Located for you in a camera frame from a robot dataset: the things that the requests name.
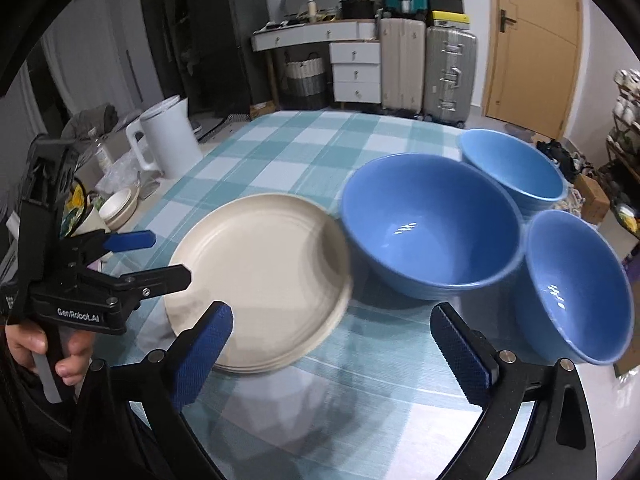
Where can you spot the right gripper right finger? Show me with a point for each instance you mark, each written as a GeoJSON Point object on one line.
{"type": "Point", "coordinates": [467, 352]}

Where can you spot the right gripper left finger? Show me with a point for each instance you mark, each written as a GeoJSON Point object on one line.
{"type": "Point", "coordinates": [195, 352]}

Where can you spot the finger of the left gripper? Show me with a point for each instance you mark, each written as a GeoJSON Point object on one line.
{"type": "Point", "coordinates": [134, 287]}
{"type": "Point", "coordinates": [96, 244]}

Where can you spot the large cream plate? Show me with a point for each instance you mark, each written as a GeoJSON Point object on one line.
{"type": "Point", "coordinates": [281, 263]}

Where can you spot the large blue bowl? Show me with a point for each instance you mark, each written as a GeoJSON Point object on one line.
{"type": "Point", "coordinates": [430, 227]}

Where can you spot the person's left hand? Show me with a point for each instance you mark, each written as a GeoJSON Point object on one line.
{"type": "Point", "coordinates": [27, 338]}

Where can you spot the cream ceramic mug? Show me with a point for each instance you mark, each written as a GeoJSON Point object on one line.
{"type": "Point", "coordinates": [93, 222]}

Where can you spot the small cream plate stack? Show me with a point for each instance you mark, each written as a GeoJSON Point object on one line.
{"type": "Point", "coordinates": [115, 204]}

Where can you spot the clear plastic wrap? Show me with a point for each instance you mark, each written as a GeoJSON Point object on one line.
{"type": "Point", "coordinates": [124, 173]}

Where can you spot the metal triangular clip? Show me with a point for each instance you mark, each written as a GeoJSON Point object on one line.
{"type": "Point", "coordinates": [149, 182]}

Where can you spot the clear plastic bottle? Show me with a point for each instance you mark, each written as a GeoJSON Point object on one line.
{"type": "Point", "coordinates": [103, 156]}

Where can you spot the teal checked tablecloth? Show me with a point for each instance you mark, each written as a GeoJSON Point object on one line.
{"type": "Point", "coordinates": [370, 396]}

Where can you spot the white electric kettle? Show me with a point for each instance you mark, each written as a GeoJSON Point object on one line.
{"type": "Point", "coordinates": [163, 140]}

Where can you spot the small brown cardboard box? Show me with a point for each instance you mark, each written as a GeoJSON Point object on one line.
{"type": "Point", "coordinates": [596, 204]}

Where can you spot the woven laundry basket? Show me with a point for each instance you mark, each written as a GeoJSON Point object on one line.
{"type": "Point", "coordinates": [307, 82]}

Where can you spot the wooden shoe rack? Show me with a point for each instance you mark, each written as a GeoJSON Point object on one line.
{"type": "Point", "coordinates": [622, 142]}

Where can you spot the white desk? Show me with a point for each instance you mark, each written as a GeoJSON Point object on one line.
{"type": "Point", "coordinates": [313, 33]}

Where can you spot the white drawer cabinet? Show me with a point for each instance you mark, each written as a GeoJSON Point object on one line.
{"type": "Point", "coordinates": [356, 71]}

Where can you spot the silver suitcase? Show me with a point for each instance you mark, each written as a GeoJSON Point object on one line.
{"type": "Point", "coordinates": [450, 66]}

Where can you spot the wooden door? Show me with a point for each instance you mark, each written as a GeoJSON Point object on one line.
{"type": "Point", "coordinates": [534, 58]}

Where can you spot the beige suitcase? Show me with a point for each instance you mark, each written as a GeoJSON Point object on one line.
{"type": "Point", "coordinates": [402, 44]}

